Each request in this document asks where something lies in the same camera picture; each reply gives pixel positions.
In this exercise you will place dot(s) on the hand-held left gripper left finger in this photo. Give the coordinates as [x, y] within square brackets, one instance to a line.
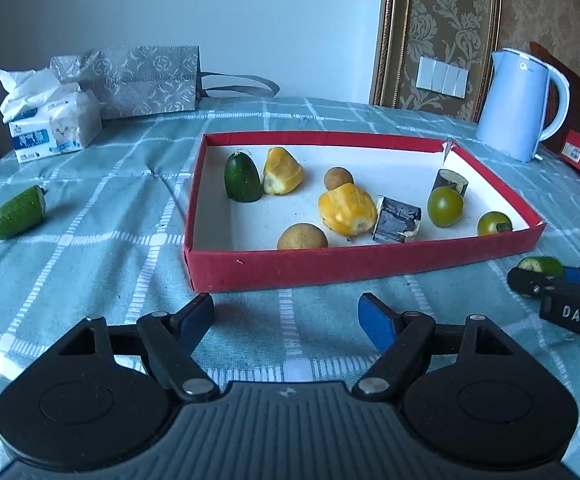
[195, 320]

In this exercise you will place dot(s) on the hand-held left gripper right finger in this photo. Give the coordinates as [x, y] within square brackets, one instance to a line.
[377, 322]

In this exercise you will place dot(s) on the short green cucumber piece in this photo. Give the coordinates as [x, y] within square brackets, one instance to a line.
[539, 263]

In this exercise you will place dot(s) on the red cardboard tray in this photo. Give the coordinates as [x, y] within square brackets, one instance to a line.
[345, 267]

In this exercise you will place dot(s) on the green tomato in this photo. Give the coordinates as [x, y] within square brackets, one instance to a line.
[445, 206]
[494, 223]

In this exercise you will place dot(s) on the dark eggplant piece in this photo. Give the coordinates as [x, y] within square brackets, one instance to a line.
[450, 180]
[397, 220]

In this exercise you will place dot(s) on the brown longan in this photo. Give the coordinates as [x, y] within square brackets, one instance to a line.
[302, 237]
[338, 178]

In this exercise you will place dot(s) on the yellow pepper piece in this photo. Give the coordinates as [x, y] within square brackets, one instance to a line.
[282, 170]
[347, 209]

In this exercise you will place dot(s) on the pointed green cucumber piece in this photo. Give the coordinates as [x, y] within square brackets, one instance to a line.
[242, 180]

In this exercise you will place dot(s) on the green checked tablecloth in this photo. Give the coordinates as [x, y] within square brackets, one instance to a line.
[95, 270]

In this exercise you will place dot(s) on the light blue electric kettle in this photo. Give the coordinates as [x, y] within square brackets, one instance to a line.
[512, 105]

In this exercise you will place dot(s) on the long green cucumber piece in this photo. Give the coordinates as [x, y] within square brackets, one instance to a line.
[15, 212]

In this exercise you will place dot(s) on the tissue pack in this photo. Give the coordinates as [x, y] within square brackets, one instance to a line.
[55, 127]

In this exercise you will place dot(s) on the grey patterned bag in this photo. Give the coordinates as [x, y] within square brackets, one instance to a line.
[140, 80]

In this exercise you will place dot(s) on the white wall switch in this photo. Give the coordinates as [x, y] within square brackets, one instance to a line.
[442, 77]

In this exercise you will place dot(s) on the wooden wall panel frame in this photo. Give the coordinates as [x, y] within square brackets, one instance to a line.
[389, 35]

